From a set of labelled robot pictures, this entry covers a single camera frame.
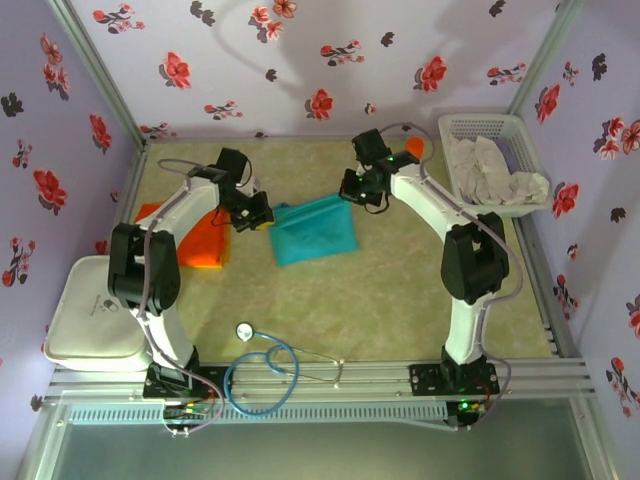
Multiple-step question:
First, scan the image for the aluminium front mounting rail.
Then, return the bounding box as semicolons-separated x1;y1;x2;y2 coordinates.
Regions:
47;359;599;404

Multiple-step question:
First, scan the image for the grey left arm cable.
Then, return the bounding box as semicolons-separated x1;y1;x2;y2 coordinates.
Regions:
134;158;224;371

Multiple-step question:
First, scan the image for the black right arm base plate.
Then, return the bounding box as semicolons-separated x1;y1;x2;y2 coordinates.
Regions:
408;362;501;400

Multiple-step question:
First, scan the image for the white slotted cable duct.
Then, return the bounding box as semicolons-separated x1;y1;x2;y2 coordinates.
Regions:
67;403;448;426

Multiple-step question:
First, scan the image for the blue stethoscope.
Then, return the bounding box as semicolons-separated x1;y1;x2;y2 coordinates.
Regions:
223;323;346;416

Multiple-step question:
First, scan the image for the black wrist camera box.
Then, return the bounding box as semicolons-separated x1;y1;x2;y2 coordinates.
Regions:
352;128;394;164
215;147;250;184

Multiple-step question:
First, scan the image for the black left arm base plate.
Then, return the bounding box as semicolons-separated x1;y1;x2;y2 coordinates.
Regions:
142;362;225;401

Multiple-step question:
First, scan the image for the controller board with wires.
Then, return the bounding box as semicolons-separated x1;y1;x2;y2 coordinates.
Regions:
446;397;496;432
159;394;229;440

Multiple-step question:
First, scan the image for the white crumpled cloth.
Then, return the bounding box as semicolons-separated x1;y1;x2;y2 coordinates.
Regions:
446;133;514;205
507;171;550;205

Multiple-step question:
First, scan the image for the teal t-shirt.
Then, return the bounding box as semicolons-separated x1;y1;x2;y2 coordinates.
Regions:
268;193;360;267

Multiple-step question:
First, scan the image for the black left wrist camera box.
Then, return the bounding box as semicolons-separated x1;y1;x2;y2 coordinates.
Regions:
215;147;250;184

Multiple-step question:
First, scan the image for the orange folded t-shirt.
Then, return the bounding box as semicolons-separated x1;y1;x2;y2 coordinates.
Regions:
133;202;227;269

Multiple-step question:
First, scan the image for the right controller board with wires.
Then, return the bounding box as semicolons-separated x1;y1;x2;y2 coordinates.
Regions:
446;397;496;432

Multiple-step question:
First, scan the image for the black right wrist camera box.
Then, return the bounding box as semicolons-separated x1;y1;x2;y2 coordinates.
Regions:
352;128;394;164

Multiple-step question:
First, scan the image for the aluminium frame corner post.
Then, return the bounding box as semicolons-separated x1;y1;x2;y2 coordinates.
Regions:
44;0;149;149
507;0;586;116

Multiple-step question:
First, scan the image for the white plastic basket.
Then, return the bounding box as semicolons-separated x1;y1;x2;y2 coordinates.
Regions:
437;112;555;219

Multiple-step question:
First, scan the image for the grey right arm cable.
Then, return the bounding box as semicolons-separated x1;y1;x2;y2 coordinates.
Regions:
379;122;526;426

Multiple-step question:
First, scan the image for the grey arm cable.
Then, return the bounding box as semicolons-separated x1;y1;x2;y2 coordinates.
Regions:
134;158;224;371
379;122;526;426

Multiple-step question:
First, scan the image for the left controller board with wires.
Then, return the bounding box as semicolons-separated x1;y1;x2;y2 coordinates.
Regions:
159;394;229;440

